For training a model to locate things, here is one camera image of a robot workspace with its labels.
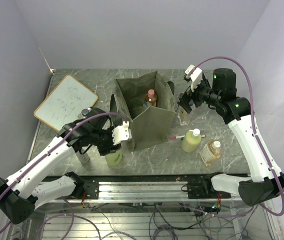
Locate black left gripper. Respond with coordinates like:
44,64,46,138
91,124,122,156

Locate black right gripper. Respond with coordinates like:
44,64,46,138
177,76,221,113

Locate clear square bottle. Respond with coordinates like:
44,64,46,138
78,108,93,120

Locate green lotion bottle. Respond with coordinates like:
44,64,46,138
105,149,123,167

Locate orange bottle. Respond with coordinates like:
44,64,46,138
143,89,157,108

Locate olive green canvas bag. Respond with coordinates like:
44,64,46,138
110,71,177,152

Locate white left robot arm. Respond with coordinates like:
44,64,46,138
0,107,131,225

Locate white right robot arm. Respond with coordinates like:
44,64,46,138
178,65,284,206

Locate clear perfume bottle, black cap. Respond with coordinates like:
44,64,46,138
177,106,192,126

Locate grey metallic tube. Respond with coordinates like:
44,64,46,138
77,153,90,164

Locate red and white marker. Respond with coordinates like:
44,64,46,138
169,134,207,140

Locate yellow-green pump bottle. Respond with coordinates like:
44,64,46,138
181,128,201,153

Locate yellow-framed small whiteboard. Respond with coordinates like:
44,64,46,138
34,74,98,131

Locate amber liquid bottle, white cap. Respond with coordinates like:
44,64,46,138
200,139,221,166

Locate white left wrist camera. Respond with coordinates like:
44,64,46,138
112,121,132,146

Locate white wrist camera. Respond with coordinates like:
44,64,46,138
184,64,203,92
112,121,132,146

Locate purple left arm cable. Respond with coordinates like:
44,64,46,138
0,111,130,238

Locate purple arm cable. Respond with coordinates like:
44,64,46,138
0,111,130,238
181,56,284,219

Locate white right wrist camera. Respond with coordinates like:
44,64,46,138
184,64,203,92

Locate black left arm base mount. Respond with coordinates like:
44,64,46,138
66,172,99,200

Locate aluminium rail frame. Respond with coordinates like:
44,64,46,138
0,174,282,240

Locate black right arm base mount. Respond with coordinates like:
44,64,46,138
180,172,231,199

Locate loose cables under table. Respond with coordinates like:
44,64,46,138
64,199,255,240

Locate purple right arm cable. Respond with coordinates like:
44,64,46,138
181,56,284,219

